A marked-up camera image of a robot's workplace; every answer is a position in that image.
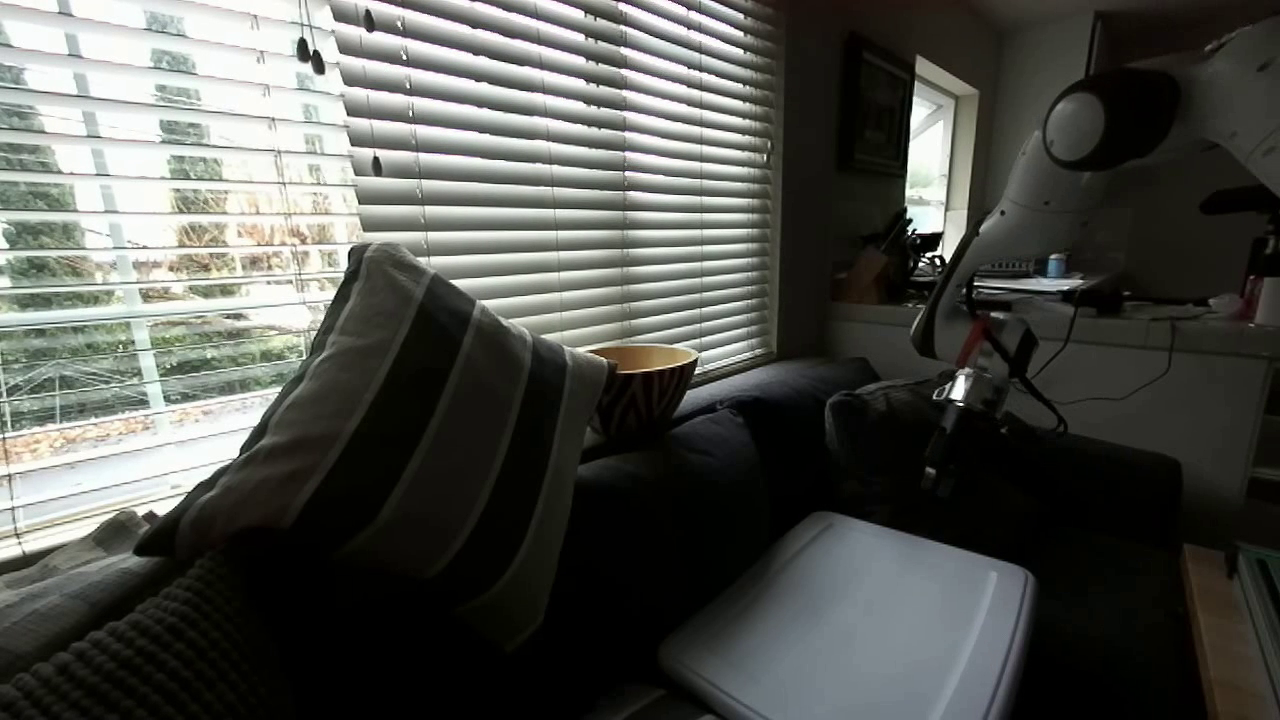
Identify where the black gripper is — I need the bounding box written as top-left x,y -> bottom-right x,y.
917,356 -> 1000,500

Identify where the white plastic bin lid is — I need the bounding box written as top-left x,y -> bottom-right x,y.
655,507 -> 1039,720

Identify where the patterned wooden bowl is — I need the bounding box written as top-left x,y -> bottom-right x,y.
578,339 -> 705,450

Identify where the wooden knife block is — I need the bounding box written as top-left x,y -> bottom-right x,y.
836,241 -> 897,309

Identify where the white kitchen counter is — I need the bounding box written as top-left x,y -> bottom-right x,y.
823,291 -> 1280,545

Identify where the dark grey sofa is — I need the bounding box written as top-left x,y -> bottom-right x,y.
0,352 -> 1190,720

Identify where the white framed window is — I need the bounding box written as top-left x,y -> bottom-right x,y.
904,52 -> 985,264

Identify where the beige grey striped pillow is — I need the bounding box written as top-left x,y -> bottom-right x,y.
132,236 -> 615,655

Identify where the open slat window blind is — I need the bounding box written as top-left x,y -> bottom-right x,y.
0,0 -> 366,564

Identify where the grey fabric throw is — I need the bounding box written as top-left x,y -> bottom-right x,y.
0,507 -> 175,683

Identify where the thin black hanging cable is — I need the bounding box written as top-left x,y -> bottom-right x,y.
1013,310 -> 1190,413

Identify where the dark framed wall picture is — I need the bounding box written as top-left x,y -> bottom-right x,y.
836,32 -> 921,183

